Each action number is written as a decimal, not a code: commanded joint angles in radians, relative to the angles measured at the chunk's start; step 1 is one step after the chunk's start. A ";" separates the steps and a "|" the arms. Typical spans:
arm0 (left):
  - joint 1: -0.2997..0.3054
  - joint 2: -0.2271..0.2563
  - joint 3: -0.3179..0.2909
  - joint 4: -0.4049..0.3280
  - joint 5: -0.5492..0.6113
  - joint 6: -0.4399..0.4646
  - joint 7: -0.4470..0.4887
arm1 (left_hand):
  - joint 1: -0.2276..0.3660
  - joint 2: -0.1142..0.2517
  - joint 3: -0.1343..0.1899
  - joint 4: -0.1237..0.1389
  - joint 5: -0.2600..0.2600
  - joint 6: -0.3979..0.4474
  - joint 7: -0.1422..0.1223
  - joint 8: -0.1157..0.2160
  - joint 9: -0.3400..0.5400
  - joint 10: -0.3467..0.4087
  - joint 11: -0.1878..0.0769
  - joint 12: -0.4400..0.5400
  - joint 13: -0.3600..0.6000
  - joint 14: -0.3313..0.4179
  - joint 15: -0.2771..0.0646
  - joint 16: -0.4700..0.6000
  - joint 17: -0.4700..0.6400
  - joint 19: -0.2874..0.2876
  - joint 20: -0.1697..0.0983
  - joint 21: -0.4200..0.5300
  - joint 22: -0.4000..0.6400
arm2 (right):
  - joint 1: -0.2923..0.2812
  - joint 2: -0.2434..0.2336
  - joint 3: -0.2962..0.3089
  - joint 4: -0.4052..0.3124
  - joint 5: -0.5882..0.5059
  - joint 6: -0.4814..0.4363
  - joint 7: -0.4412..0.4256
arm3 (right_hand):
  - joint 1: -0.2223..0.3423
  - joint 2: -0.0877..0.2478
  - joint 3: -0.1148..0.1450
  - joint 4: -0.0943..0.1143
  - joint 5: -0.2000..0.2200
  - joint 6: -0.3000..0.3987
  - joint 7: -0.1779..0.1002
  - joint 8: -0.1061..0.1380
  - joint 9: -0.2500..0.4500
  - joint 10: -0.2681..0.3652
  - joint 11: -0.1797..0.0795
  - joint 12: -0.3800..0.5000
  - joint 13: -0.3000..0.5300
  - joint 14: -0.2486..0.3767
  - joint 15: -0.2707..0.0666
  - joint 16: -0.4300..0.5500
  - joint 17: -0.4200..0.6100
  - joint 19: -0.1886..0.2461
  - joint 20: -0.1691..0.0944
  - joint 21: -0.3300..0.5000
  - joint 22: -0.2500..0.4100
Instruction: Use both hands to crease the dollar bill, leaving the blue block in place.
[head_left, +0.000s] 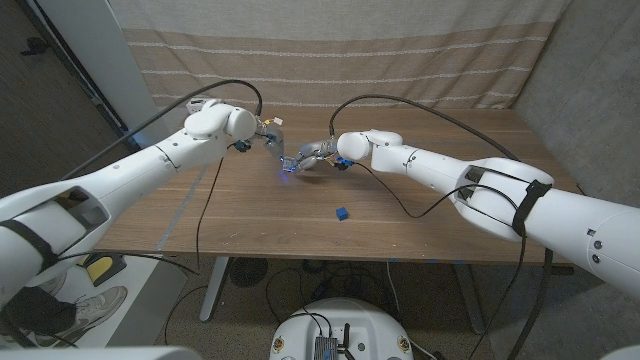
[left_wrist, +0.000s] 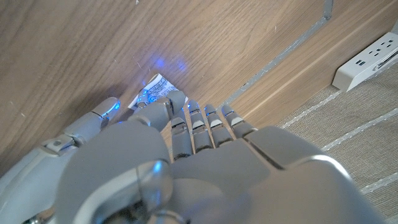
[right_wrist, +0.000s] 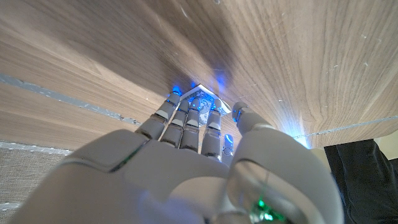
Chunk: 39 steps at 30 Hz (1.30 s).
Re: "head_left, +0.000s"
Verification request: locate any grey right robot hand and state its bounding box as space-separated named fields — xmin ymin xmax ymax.
xmin=288 ymin=139 xmax=344 ymax=174

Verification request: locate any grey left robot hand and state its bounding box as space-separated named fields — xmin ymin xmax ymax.
xmin=253 ymin=123 xmax=295 ymax=174

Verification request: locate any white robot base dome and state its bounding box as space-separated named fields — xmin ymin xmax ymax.
xmin=269 ymin=297 xmax=415 ymax=360

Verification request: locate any beige striped curtain backdrop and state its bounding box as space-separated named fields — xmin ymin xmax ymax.
xmin=108 ymin=0 xmax=571 ymax=110

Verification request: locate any round black floor fan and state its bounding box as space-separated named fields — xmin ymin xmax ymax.
xmin=229 ymin=256 xmax=269 ymax=289

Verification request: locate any white table leg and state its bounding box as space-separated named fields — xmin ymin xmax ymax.
xmin=199 ymin=256 xmax=230 ymax=321

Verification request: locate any black antenna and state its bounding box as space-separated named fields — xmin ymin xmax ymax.
xmin=341 ymin=323 xmax=357 ymax=360

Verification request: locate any grey electronics box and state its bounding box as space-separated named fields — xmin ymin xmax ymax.
xmin=313 ymin=335 xmax=340 ymax=360

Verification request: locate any yellow black foot pedal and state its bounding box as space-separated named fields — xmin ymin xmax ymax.
xmin=79 ymin=253 xmax=127 ymax=281

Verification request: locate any grey table leg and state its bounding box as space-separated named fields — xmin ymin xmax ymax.
xmin=454 ymin=263 xmax=486 ymax=335

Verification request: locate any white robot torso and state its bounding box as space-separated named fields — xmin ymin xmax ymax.
xmin=0 ymin=345 xmax=202 ymax=360

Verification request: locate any person's black trouser leg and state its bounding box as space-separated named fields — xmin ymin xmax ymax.
xmin=0 ymin=287 xmax=79 ymax=337

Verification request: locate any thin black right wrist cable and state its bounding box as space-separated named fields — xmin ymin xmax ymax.
xmin=349 ymin=160 xmax=526 ymax=360

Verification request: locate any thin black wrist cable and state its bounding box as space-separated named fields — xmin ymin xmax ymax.
xmin=57 ymin=142 xmax=251 ymax=276
xmin=349 ymin=160 xmax=526 ymax=360

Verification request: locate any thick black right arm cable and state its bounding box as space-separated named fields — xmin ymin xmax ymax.
xmin=328 ymin=94 xmax=554 ymax=360

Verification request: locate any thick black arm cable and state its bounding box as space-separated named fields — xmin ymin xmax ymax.
xmin=328 ymin=94 xmax=554 ymax=360
xmin=59 ymin=79 xmax=264 ymax=181

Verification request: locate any thin black left wrist cable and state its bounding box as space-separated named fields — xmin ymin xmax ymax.
xmin=57 ymin=142 xmax=251 ymax=276

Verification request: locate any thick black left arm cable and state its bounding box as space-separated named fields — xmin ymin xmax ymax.
xmin=59 ymin=79 xmax=264 ymax=181

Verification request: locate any white floor cable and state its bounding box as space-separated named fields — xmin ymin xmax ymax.
xmin=385 ymin=259 xmax=402 ymax=316

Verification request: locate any white wall panel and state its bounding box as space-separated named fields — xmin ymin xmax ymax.
xmin=34 ymin=0 xmax=171 ymax=150

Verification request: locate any black right arm strap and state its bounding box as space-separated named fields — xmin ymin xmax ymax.
xmin=511 ymin=179 xmax=554 ymax=239

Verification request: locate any black door handle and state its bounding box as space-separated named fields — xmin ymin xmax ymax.
xmin=20 ymin=37 xmax=50 ymax=56

